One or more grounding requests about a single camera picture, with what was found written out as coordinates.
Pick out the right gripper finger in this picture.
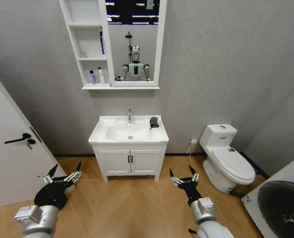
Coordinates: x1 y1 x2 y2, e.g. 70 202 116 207
188 165 201 183
169 168 181 187

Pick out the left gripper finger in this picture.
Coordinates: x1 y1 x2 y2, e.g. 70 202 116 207
63 161 84 184
37 163 59 185

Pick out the white vanity cabinet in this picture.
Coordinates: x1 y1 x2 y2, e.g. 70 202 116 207
92 143 168 183

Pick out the dark grey towel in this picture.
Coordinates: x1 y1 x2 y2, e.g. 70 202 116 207
149 116 161 130

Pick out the white ceramic washbasin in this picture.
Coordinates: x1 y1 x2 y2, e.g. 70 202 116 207
88 115 170 146

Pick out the white toilet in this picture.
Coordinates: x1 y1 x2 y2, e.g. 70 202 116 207
199 123 257 194

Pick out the white door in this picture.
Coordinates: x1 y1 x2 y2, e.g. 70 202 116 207
0 64 68 210

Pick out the metal door latch plate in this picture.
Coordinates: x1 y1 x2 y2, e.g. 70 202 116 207
29 126 42 143

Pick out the white washing machine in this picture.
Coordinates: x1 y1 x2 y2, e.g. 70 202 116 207
240 151 294 238

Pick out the dark round washing machine door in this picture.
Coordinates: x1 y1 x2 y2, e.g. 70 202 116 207
257 180 294 238

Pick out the white bottle with black cap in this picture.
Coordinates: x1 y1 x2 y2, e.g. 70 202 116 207
97 66 106 85

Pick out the blue tube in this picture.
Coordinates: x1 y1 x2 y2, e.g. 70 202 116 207
99 30 106 56

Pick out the thin white cable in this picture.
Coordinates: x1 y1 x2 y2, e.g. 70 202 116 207
186 142 227 225

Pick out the black door lever handle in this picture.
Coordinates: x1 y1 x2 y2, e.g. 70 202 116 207
3 132 32 145

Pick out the white-framed wall mirror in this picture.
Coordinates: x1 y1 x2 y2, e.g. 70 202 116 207
105 0 160 82

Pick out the white wall shelf cabinet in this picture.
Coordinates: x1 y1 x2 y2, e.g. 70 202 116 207
59 0 168 91

